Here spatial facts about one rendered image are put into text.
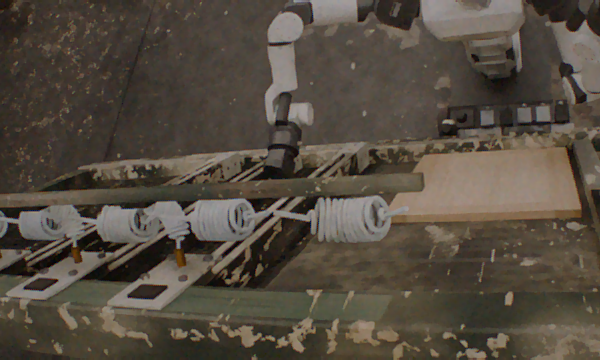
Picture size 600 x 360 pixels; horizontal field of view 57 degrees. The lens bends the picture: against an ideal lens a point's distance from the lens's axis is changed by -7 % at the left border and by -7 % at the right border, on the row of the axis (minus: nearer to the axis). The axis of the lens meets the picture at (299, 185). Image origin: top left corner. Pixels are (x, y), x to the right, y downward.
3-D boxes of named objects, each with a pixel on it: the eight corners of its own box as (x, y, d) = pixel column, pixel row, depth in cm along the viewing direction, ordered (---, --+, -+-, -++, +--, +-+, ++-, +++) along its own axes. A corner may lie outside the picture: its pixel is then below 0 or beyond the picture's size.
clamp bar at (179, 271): (375, 163, 189) (366, 89, 183) (176, 369, 84) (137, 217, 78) (346, 164, 193) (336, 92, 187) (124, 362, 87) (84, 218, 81)
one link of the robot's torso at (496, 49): (469, 31, 223) (452, -7, 180) (514, 26, 217) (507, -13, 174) (472, 68, 223) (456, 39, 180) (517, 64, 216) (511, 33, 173)
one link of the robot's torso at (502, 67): (476, 51, 256) (462, 22, 212) (520, 47, 248) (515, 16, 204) (478, 85, 256) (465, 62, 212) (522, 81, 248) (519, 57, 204)
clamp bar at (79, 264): (308, 167, 198) (297, 96, 192) (62, 352, 93) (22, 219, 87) (281, 168, 202) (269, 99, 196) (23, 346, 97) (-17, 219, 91)
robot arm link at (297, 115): (274, 147, 168) (280, 114, 173) (310, 147, 165) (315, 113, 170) (262, 126, 159) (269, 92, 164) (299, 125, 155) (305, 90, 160)
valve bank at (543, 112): (578, 117, 197) (581, 88, 176) (581, 154, 193) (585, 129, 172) (443, 125, 216) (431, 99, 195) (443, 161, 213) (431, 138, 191)
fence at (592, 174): (590, 151, 163) (589, 138, 162) (649, 303, 79) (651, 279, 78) (573, 152, 165) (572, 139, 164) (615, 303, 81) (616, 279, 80)
